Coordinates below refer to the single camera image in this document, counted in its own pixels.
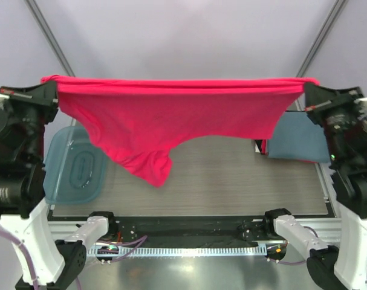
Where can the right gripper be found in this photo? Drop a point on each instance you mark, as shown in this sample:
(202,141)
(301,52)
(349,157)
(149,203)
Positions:
(318,98)

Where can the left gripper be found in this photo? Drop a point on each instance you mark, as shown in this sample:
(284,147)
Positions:
(44,94)

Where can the pink t shirt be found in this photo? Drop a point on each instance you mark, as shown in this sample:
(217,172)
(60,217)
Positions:
(136,123)

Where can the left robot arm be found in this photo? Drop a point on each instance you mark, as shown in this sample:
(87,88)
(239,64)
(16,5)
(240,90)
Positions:
(46,263)

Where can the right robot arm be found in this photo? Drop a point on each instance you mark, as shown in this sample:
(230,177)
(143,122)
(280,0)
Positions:
(333,267)

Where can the folded grey-blue t shirt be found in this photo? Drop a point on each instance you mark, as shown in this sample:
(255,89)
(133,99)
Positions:
(297,137)

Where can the folded white t shirt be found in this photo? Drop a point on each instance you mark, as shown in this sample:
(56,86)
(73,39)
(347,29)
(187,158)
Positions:
(258,146)

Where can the clear blue plastic bin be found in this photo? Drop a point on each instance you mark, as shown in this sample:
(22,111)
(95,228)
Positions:
(75,169)

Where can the left aluminium frame post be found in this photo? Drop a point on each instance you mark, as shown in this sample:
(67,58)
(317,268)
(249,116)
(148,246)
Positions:
(49,36)

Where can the aluminium frame post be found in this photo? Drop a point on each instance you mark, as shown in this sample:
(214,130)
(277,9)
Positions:
(322,35)
(49,36)

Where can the right aluminium frame post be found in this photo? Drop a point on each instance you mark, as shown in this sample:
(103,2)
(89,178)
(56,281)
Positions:
(322,35)

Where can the slotted cable duct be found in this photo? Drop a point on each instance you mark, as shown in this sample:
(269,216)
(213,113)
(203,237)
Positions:
(95,251)

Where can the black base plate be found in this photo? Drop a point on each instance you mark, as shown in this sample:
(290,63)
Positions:
(194,231)

